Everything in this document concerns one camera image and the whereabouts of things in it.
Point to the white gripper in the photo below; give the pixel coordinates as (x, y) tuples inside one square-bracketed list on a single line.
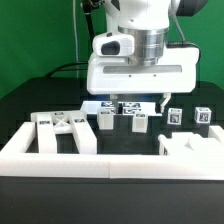
[(175, 72)]

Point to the white chair seat part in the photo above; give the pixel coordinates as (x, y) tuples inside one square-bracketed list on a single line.
[(188, 144)]

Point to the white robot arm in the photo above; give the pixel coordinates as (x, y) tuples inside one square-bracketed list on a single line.
[(134, 56)]

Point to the white marker base sheet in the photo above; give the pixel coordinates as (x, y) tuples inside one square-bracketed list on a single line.
[(124, 108)]

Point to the small tagged cube left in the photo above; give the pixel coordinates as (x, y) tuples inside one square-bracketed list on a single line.
[(174, 116)]

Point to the small tagged cube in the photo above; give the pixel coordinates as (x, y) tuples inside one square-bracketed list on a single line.
[(202, 115), (174, 116)]

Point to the small tagged cube right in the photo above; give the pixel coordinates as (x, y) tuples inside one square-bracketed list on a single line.
[(202, 115)]

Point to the white U-shaped fence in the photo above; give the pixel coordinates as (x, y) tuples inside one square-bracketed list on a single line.
[(32, 152)]

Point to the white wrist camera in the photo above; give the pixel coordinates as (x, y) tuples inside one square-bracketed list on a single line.
[(113, 44)]

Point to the white chair back frame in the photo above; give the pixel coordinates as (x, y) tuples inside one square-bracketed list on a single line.
[(70, 122)]

